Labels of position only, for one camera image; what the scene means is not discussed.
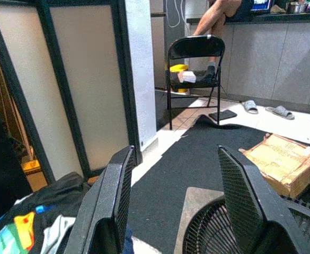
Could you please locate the black garment with colourful print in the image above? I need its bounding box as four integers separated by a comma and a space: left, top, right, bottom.
0, 171, 92, 254

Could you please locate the white garment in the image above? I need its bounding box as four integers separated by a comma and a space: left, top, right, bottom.
41, 214, 76, 254

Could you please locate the person in dark shorts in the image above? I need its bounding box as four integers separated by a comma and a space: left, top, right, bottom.
191, 0, 253, 83

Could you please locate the flat black tablet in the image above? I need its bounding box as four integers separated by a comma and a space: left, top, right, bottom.
208, 110, 237, 121

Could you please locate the yellow plastic container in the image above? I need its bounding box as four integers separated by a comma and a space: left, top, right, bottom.
169, 63, 190, 93

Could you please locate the small yellow box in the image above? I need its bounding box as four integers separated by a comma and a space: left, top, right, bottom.
21, 158, 42, 174

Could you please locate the black metal folding chair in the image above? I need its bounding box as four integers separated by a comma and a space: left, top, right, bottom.
166, 34, 226, 130

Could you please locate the shiny metal pot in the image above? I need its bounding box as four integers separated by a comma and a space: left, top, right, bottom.
288, 2, 308, 14

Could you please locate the lit blue screen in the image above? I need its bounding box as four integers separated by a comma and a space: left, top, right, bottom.
250, 0, 273, 13

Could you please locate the black mesh laundry basket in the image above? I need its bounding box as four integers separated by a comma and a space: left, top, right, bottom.
182, 195, 310, 254

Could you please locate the grey slipper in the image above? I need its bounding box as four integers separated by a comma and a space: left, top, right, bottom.
241, 99, 259, 115
265, 105, 295, 121

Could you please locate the blue garment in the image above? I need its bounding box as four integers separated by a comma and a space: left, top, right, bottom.
123, 228, 135, 254

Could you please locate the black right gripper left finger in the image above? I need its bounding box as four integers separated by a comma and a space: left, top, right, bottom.
64, 144, 137, 254

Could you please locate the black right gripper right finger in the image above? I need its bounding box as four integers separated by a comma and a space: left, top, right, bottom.
217, 144, 310, 254

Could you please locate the small white box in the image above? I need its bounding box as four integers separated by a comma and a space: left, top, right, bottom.
180, 70, 197, 83

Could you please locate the large black floor mat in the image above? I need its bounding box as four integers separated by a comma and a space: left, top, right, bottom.
128, 115, 310, 254

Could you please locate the black countertop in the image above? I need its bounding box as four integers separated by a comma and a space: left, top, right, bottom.
186, 11, 310, 25

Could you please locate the white looped cable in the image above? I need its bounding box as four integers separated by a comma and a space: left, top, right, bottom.
167, 0, 189, 29

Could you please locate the black-framed white panel screen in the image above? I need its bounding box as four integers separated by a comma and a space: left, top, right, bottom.
0, 0, 143, 192

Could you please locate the brown cardboard box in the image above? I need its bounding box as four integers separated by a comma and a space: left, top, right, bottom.
238, 133, 310, 199

